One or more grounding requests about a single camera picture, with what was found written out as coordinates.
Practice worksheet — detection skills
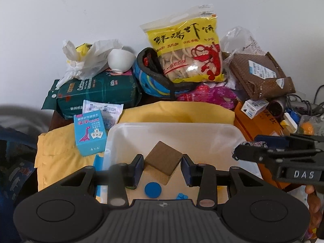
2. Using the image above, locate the yellow black packet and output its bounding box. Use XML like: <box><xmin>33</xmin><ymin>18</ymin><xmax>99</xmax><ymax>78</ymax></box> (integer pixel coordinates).
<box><xmin>75</xmin><ymin>44</ymin><xmax>93</xmax><ymax>60</ymax></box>

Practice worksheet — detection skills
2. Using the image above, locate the blue bicycle helmet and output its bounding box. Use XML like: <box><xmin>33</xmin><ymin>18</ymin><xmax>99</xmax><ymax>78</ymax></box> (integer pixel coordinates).
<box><xmin>133</xmin><ymin>48</ymin><xmax>200</xmax><ymax>99</ymax></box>

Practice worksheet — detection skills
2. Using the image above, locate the green tissue pack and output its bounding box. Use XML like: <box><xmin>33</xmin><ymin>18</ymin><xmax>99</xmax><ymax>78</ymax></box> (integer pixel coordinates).
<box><xmin>41</xmin><ymin>69</ymin><xmax>142</xmax><ymax>119</ymax></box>

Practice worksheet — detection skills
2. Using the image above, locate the white sachet packet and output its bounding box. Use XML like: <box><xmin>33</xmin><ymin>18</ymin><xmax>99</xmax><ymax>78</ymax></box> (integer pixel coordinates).
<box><xmin>82</xmin><ymin>99</ymin><xmax>124</xmax><ymax>130</ymax></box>

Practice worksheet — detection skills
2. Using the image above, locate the yellow snack bag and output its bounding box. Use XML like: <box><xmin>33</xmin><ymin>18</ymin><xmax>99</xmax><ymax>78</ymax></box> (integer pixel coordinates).
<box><xmin>140</xmin><ymin>4</ymin><xmax>226</xmax><ymax>83</ymax></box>

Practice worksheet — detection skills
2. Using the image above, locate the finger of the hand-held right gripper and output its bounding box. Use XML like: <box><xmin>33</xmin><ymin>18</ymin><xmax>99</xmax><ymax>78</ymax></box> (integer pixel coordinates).
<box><xmin>266</xmin><ymin>133</ymin><xmax>324</xmax><ymax>149</ymax></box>
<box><xmin>232</xmin><ymin>144</ymin><xmax>324</xmax><ymax>164</ymax></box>

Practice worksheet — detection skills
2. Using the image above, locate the dark cylindrical device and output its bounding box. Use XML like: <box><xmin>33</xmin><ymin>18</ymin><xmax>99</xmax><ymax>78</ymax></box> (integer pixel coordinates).
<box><xmin>268</xmin><ymin>95</ymin><xmax>289</xmax><ymax>119</ymax></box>

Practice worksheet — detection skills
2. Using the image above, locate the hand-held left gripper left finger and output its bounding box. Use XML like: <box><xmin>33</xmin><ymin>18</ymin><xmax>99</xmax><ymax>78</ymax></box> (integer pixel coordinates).
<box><xmin>59</xmin><ymin>154</ymin><xmax>145</xmax><ymax>207</ymax></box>

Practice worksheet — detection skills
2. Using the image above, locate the grey power strip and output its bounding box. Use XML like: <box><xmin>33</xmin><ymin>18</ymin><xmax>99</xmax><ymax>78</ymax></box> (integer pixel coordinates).
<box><xmin>286</xmin><ymin>85</ymin><xmax>324</xmax><ymax>114</ymax></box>

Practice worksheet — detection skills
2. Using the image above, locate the small white blue item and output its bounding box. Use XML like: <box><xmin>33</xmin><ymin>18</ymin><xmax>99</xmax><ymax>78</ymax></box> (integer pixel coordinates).
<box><xmin>283</xmin><ymin>111</ymin><xmax>302</xmax><ymax>132</ymax></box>

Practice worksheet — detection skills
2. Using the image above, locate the pink plastic bag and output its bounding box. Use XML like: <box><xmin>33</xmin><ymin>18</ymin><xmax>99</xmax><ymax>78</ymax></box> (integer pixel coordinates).
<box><xmin>177</xmin><ymin>82</ymin><xmax>238</xmax><ymax>110</ymax></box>

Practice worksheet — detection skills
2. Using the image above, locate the light blue card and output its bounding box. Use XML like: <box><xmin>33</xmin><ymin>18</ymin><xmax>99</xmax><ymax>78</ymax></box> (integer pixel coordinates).
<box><xmin>93</xmin><ymin>154</ymin><xmax>106</xmax><ymax>199</ymax></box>

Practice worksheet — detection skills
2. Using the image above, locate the brown wooden block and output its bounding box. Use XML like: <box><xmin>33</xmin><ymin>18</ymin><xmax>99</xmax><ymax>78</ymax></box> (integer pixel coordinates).
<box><xmin>144</xmin><ymin>141</ymin><xmax>183</xmax><ymax>177</ymax></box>

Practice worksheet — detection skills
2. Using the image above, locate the orange ball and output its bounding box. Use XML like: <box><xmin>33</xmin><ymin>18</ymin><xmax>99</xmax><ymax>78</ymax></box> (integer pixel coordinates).
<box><xmin>300</xmin><ymin>121</ymin><xmax>314</xmax><ymax>135</ymax></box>

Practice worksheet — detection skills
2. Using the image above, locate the yellow cloth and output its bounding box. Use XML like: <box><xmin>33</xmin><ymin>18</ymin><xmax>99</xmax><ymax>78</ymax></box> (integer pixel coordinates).
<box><xmin>34</xmin><ymin>101</ymin><xmax>254</xmax><ymax>200</ymax></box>

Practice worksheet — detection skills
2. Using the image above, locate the blue round disc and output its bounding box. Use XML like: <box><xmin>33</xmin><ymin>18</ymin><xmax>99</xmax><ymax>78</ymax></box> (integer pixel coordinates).
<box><xmin>144</xmin><ymin>182</ymin><xmax>162</xmax><ymax>198</ymax></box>

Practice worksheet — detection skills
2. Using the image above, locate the white plastic bag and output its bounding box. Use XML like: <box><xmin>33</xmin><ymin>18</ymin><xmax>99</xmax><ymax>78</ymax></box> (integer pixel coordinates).
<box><xmin>55</xmin><ymin>38</ymin><xmax>124</xmax><ymax>89</ymax></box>

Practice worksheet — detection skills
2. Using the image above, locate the person's right hand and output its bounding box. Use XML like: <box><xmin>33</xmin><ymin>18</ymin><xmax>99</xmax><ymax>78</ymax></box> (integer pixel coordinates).
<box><xmin>304</xmin><ymin>185</ymin><xmax>322</xmax><ymax>240</ymax></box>

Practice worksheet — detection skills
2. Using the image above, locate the blue dinosaur card box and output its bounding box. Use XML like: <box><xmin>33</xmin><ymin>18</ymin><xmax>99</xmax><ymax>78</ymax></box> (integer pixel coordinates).
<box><xmin>73</xmin><ymin>111</ymin><xmax>107</xmax><ymax>157</ymax></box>

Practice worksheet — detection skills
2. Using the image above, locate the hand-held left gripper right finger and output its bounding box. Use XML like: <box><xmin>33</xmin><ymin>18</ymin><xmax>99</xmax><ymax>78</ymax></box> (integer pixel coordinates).
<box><xmin>181</xmin><ymin>154</ymin><xmax>266</xmax><ymax>207</ymax></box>

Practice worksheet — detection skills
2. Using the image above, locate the white plastic bin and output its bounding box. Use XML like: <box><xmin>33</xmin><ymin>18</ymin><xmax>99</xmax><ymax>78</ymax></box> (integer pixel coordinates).
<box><xmin>102</xmin><ymin>123</ymin><xmax>262</xmax><ymax>205</ymax></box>

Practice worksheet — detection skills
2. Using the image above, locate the brown cardboard package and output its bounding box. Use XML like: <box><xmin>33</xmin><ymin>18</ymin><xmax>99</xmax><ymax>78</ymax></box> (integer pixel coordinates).
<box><xmin>228</xmin><ymin>52</ymin><xmax>296</xmax><ymax>100</ymax></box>

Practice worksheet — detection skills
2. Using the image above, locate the blue toy car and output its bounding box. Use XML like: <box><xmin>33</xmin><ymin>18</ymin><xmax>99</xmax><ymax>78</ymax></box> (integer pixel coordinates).
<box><xmin>240</xmin><ymin>135</ymin><xmax>269</xmax><ymax>149</ymax></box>

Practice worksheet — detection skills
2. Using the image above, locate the orange box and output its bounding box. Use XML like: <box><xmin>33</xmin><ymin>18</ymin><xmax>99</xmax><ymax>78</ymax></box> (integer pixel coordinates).
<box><xmin>233</xmin><ymin>101</ymin><xmax>304</xmax><ymax>193</ymax></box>

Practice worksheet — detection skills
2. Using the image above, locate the clear plastic bag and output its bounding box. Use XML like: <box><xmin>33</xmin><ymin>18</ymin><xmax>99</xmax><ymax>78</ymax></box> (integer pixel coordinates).
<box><xmin>219</xmin><ymin>26</ymin><xmax>267</xmax><ymax>89</ymax></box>

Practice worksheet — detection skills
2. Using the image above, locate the small white box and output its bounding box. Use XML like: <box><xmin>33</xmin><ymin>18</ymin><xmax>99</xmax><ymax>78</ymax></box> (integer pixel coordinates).
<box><xmin>240</xmin><ymin>99</ymin><xmax>269</xmax><ymax>119</ymax></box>

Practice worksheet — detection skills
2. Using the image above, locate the white bowl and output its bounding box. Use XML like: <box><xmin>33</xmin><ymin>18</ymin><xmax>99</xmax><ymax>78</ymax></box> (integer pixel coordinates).
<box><xmin>108</xmin><ymin>49</ymin><xmax>136</xmax><ymax>74</ymax></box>

